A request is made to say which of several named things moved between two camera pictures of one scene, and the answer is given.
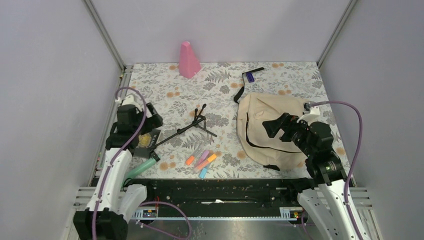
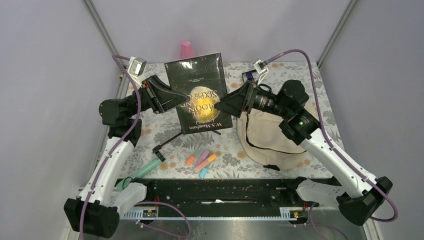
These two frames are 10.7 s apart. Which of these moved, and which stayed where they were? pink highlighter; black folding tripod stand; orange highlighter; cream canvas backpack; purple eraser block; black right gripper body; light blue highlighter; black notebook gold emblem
Moved: black folding tripod stand; black right gripper body; black notebook gold emblem
Stayed: cream canvas backpack; orange highlighter; pink highlighter; purple eraser block; light blue highlighter
